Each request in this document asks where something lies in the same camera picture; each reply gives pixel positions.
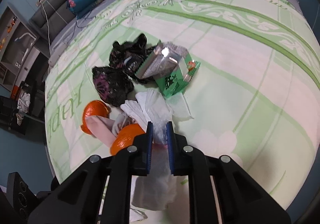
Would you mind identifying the pink tissue wad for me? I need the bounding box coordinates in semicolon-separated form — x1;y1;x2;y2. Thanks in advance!
85;113;135;147

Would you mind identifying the green snack box wrapper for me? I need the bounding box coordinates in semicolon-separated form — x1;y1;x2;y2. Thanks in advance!
136;41;201;98

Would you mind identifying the orange peel right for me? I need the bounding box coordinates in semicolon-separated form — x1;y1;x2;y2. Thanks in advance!
110;124;145;156

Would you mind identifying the orange peel left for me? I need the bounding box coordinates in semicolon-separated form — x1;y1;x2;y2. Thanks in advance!
81;100;110;135

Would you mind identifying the bedside shelf unit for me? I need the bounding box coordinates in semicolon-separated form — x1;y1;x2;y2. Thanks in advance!
1;6;37;91

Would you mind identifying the bed with green quilt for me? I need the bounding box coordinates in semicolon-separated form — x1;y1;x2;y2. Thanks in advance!
45;0;319;208

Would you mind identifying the black purple plastic bag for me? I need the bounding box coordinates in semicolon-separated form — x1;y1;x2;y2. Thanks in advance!
92;66;134;107

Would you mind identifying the wall power socket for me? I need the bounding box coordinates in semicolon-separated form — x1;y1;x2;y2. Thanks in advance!
36;0;46;7

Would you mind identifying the orange peel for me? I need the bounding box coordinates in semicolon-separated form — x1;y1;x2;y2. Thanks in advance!
110;124;145;156
81;100;110;135

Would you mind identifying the black charging cable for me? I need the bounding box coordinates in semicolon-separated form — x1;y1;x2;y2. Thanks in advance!
73;11;101;29

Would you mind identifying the white tissue bundle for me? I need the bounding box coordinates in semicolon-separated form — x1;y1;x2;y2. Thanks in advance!
121;89;191;223

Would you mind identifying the grey bed headboard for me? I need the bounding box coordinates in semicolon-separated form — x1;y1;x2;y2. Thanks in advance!
29;0;75;44

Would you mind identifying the white cable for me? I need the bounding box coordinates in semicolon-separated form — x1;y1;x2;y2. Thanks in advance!
39;2;52;57

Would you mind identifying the black crumpled plastic bag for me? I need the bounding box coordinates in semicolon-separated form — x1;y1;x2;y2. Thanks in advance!
109;33;156;84

